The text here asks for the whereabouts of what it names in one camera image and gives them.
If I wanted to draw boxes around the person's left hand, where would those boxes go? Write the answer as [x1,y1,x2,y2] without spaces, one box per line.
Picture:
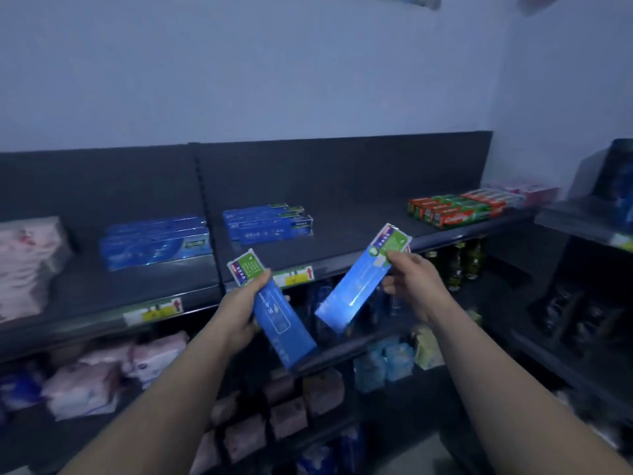
[212,269,272,355]

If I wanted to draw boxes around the person's right hand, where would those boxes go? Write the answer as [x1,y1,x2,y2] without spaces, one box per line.
[382,250,455,327]

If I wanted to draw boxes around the blue toothpaste box green end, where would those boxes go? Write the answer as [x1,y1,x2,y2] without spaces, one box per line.
[315,223,413,335]
[227,248,319,373]

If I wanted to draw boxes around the person's left forearm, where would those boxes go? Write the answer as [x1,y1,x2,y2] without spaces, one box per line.
[58,319,244,475]

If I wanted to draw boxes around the person's right forearm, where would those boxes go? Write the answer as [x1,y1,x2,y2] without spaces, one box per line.
[429,298,633,475]

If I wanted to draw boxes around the stack of blue toothpaste boxes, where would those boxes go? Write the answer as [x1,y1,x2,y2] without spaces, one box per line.
[223,203,314,245]
[99,215,213,272]

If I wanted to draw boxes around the row of red green boxes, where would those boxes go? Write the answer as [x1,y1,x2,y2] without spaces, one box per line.
[407,189,526,230]

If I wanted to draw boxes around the dark grey shelf unit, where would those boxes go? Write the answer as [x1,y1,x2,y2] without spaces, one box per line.
[0,131,537,475]

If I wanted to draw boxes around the pale green packet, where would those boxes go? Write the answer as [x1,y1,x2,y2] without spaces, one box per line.
[413,325,446,371]

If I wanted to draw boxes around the light blue packet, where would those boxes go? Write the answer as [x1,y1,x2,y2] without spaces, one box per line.
[384,342,415,383]
[353,348,387,394]

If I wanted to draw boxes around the pink white soft packet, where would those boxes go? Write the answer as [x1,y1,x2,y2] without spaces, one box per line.
[123,331,191,390]
[42,363,122,421]
[78,341,135,367]

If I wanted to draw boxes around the group of brown pink packets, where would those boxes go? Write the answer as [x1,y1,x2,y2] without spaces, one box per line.
[190,368,346,475]

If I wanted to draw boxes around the pink product boxes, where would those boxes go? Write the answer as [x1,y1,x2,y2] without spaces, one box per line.
[503,182,560,207]

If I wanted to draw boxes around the dark side shelf unit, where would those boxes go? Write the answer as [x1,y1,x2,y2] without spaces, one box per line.
[508,138,633,423]

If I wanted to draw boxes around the dark packaged goods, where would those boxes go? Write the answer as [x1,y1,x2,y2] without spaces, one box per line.
[528,282,633,344]

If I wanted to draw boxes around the blue printed packet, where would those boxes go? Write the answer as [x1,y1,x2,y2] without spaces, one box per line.
[338,424,368,474]
[296,442,338,475]

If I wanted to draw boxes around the dark blue product box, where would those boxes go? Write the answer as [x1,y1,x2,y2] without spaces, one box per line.
[592,138,633,224]

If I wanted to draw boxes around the stack of pink tissue packets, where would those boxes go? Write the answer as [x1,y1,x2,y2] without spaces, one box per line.
[0,216,74,323]

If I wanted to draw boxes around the blue white soft packet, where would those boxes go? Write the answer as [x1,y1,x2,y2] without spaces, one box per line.
[0,365,46,412]

